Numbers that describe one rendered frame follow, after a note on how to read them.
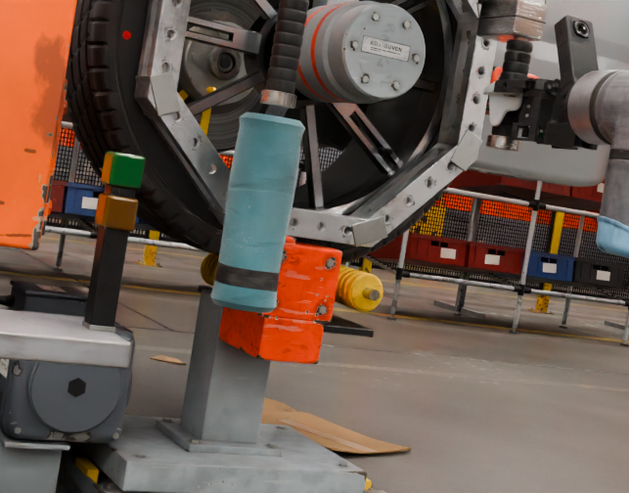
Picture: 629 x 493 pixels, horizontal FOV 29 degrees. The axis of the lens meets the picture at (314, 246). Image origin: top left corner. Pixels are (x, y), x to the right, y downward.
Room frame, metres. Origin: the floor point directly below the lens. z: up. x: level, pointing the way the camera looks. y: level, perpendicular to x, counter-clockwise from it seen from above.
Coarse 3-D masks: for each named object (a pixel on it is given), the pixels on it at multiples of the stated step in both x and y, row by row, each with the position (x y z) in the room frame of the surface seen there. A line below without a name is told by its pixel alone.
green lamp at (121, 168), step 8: (112, 152) 1.43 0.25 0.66; (104, 160) 1.45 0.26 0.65; (112, 160) 1.42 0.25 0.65; (120, 160) 1.42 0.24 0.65; (128, 160) 1.43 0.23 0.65; (136, 160) 1.43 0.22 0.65; (144, 160) 1.43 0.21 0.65; (104, 168) 1.44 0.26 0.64; (112, 168) 1.42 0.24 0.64; (120, 168) 1.42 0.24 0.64; (128, 168) 1.43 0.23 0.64; (136, 168) 1.43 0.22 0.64; (104, 176) 1.44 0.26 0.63; (112, 176) 1.42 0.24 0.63; (120, 176) 1.42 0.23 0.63; (128, 176) 1.43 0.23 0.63; (136, 176) 1.43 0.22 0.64; (112, 184) 1.42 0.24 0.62; (120, 184) 1.42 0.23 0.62; (128, 184) 1.43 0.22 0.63; (136, 184) 1.43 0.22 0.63
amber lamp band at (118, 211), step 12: (108, 204) 1.42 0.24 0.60; (120, 204) 1.42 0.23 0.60; (132, 204) 1.43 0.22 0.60; (96, 216) 1.44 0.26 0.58; (108, 216) 1.42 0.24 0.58; (120, 216) 1.43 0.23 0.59; (132, 216) 1.43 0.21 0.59; (108, 228) 1.42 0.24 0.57; (120, 228) 1.43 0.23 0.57; (132, 228) 1.43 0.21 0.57
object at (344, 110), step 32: (256, 0) 1.83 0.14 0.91; (384, 0) 2.09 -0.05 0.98; (416, 0) 1.96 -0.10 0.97; (192, 32) 1.79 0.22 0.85; (224, 32) 1.82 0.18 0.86; (256, 32) 1.84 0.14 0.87; (448, 32) 1.96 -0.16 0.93; (256, 64) 1.84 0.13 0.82; (448, 64) 1.97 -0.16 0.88; (224, 96) 1.82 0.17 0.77; (416, 96) 2.03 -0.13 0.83; (352, 128) 1.92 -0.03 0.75; (384, 128) 2.08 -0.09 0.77; (416, 128) 1.99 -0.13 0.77; (352, 160) 2.09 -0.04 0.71; (384, 160) 1.95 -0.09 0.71; (320, 192) 1.90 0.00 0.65; (352, 192) 1.96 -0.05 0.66
